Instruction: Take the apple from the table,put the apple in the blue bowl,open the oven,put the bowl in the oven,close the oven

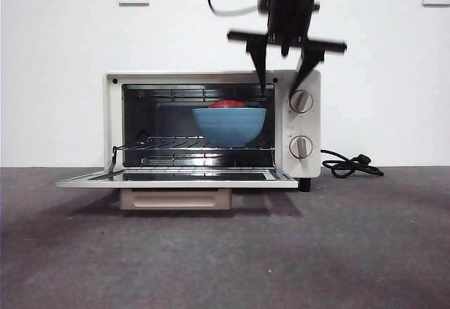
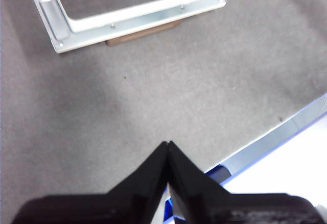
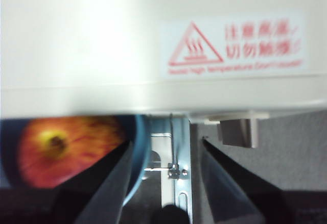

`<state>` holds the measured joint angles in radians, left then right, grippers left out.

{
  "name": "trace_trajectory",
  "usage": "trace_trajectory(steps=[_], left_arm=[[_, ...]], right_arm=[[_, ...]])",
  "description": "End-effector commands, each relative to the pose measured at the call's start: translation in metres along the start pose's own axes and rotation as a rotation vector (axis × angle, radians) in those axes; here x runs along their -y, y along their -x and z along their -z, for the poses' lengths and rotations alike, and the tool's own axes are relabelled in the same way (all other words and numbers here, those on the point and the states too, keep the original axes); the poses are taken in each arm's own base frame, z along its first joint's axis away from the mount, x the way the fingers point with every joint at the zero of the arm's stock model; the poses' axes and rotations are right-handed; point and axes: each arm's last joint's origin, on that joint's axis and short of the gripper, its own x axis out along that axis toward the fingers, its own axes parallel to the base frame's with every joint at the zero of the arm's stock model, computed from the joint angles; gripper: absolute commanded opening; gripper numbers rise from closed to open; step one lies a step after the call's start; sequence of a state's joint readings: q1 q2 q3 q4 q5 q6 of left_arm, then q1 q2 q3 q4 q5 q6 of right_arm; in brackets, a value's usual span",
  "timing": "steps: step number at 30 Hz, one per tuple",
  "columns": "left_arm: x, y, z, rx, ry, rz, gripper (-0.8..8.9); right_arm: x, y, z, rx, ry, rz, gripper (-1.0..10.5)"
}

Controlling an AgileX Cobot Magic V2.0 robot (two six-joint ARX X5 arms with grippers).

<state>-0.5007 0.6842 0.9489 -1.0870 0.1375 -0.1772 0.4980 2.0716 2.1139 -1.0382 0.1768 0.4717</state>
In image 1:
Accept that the beige oven knob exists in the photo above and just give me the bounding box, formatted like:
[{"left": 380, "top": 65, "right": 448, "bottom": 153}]
[
  {"left": 288, "top": 89, "right": 314, "bottom": 114},
  {"left": 288, "top": 134, "right": 314, "bottom": 159}
]

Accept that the red yellow apple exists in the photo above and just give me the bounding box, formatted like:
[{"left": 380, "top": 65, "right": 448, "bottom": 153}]
[{"left": 207, "top": 100, "right": 247, "bottom": 110}]

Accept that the blue ribbed bowl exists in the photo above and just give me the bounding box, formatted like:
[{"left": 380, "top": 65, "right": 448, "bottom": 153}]
[{"left": 192, "top": 107, "right": 267, "bottom": 147}]

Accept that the oven door with beige handle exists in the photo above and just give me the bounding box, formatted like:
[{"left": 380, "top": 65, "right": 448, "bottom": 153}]
[{"left": 56, "top": 168, "right": 299, "bottom": 211}]

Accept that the cream Toshiba toaster oven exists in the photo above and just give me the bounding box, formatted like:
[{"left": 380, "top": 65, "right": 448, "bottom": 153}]
[{"left": 103, "top": 69, "right": 321, "bottom": 193}]

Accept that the black oven power cable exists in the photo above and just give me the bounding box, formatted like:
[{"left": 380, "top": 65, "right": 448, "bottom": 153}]
[{"left": 319, "top": 148, "right": 385, "bottom": 179}]

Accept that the metal wire oven rack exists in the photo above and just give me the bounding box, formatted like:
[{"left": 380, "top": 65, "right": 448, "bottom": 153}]
[{"left": 115, "top": 135, "right": 278, "bottom": 153}]

